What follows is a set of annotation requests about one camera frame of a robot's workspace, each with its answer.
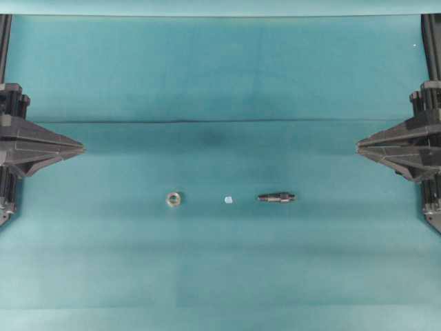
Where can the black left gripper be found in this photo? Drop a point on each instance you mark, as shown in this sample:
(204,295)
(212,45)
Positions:
(26,163)

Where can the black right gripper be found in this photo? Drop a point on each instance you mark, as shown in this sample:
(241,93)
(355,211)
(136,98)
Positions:
(414,163)

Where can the dark threaded metal shaft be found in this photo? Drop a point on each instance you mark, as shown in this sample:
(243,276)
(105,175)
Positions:
(277,197)

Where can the silver metal washer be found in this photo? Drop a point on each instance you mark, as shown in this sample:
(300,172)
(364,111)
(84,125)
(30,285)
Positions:
(175,199)

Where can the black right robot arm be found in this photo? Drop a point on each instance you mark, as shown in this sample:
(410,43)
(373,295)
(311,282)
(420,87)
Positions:
(430,24)

